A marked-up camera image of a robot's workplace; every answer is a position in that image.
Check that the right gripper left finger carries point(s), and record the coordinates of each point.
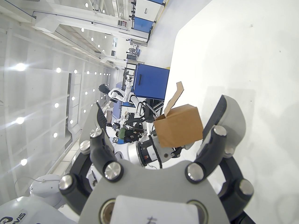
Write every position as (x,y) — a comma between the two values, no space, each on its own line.
(102,150)

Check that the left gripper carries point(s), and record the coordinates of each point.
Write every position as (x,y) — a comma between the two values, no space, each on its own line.
(149,152)

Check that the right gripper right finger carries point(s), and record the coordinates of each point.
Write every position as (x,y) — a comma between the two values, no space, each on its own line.
(230,122)

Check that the small brown carton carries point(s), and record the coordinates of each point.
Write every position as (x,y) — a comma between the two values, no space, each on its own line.
(178,127)

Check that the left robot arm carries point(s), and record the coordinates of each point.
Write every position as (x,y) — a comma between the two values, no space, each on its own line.
(121,155)

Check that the robot body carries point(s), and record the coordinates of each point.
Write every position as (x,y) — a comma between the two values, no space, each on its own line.
(30,201)

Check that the white partition panel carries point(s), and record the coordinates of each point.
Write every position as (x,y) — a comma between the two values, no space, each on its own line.
(149,9)

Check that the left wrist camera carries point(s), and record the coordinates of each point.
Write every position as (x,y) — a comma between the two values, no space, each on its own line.
(133,132)

